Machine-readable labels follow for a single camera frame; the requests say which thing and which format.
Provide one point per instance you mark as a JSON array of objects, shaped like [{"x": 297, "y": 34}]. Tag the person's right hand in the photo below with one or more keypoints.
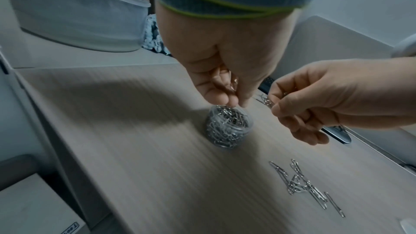
[{"x": 341, "y": 94}]

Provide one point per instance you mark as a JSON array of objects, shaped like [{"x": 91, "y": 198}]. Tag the person's left hand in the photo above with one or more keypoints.
[{"x": 227, "y": 43}]

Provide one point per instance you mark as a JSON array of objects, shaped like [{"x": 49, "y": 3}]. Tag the clear jar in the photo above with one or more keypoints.
[{"x": 229, "y": 127}]

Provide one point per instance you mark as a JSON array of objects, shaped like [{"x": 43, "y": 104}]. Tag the pile of silver paper clips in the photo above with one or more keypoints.
[{"x": 302, "y": 184}]

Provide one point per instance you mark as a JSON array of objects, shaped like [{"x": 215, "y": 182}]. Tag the beige desk divider panel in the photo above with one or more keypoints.
[{"x": 341, "y": 40}]

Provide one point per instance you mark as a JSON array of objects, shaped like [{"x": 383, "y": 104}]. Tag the pale blue crumpled cloth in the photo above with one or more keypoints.
[{"x": 152, "y": 37}]

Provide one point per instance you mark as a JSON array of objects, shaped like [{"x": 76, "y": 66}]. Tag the white round tracker puck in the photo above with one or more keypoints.
[{"x": 406, "y": 46}]

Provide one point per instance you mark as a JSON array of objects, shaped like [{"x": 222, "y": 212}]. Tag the white cabinet door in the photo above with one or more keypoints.
[{"x": 19, "y": 125}]

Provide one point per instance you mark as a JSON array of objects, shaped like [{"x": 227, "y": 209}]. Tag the white labelled box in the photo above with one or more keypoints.
[{"x": 32, "y": 207}]

